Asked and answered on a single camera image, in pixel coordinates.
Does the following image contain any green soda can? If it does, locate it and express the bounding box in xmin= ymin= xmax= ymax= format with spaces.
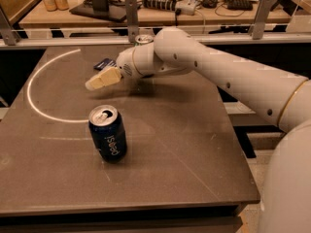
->
xmin=135 ymin=34 xmax=154 ymax=45

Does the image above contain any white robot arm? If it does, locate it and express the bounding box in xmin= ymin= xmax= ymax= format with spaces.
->
xmin=86 ymin=27 xmax=311 ymax=233

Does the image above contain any blue rxbar blueberry wrapper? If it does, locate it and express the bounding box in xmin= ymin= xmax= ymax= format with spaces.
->
xmin=93 ymin=58 xmax=117 ymax=71

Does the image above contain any white power adapter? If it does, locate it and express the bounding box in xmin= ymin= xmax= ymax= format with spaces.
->
xmin=176 ymin=0 xmax=197 ymax=16

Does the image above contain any blue pepsi can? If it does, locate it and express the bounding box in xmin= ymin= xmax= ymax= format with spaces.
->
xmin=88 ymin=105 xmax=127 ymax=163

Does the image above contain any grey metal fence rail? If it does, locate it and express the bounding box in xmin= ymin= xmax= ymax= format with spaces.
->
xmin=0 ymin=12 xmax=311 ymax=48

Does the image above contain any black device on desk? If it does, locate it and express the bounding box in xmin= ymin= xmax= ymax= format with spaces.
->
xmin=227 ymin=0 xmax=253 ymax=11

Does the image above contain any wooden background desk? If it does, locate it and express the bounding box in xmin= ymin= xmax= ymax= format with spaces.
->
xmin=18 ymin=0 xmax=293 ymax=30

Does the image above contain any black power strip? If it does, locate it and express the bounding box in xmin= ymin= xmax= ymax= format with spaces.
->
xmin=143 ymin=0 xmax=176 ymax=12

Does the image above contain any black monitor stand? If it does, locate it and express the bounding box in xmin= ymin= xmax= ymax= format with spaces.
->
xmin=70 ymin=0 xmax=126 ymax=22

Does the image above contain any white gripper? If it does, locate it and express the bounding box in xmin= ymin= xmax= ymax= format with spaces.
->
xmin=86 ymin=43 xmax=190 ymax=91

